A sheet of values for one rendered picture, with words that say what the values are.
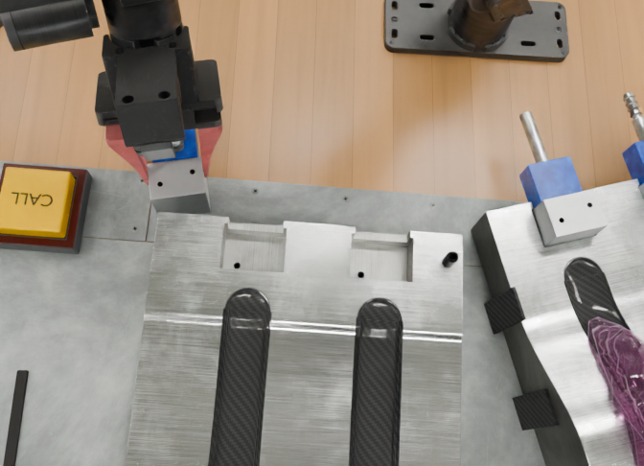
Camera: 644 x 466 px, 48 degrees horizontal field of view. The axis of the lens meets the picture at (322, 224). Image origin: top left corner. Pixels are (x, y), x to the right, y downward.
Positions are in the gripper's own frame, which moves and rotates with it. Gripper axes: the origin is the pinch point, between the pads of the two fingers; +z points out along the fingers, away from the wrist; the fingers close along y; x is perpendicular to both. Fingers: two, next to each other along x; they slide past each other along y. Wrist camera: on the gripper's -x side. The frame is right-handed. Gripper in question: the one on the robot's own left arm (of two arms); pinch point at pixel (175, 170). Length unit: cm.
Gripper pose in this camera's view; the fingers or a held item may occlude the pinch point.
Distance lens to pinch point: 68.3
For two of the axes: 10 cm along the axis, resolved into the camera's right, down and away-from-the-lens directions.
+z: 0.3, 7.3, 6.8
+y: 9.8, -1.4, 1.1
